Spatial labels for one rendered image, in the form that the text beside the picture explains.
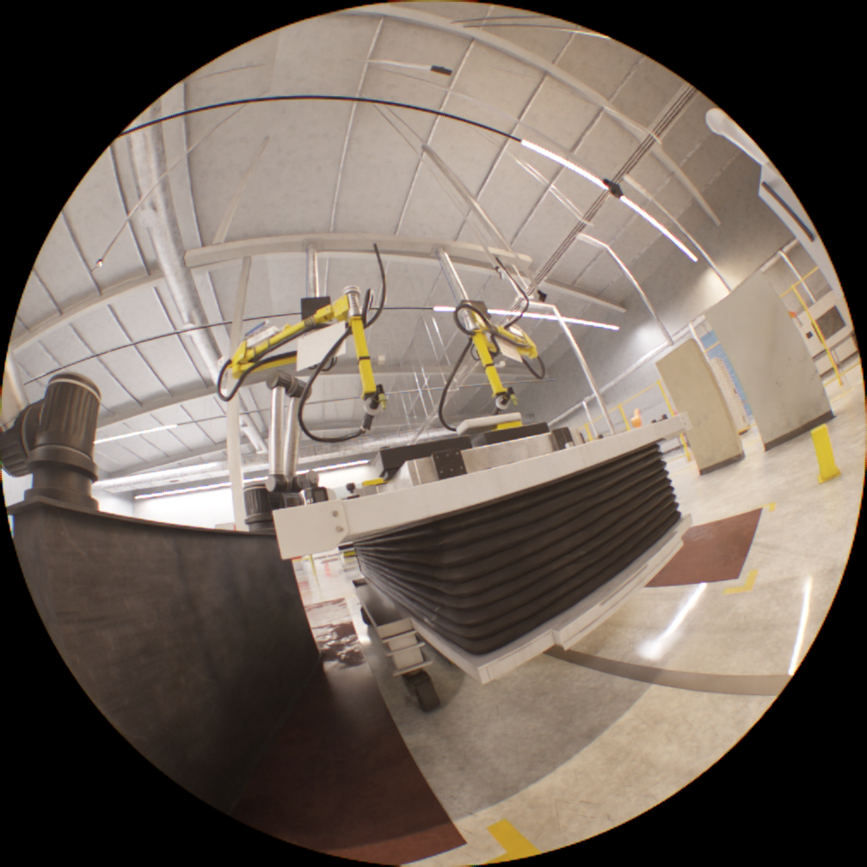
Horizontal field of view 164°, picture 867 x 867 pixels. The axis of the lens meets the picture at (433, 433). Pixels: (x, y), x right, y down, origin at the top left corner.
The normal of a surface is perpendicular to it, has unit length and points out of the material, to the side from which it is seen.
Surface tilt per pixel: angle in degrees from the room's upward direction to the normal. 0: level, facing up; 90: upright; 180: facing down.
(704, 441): 90
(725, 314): 90
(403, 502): 90
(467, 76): 175
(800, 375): 90
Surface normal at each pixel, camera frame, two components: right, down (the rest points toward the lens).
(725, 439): -0.91, 0.14
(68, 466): 0.66, 0.68
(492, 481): 0.32, -0.36
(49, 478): 0.66, -0.39
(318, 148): 0.19, 0.93
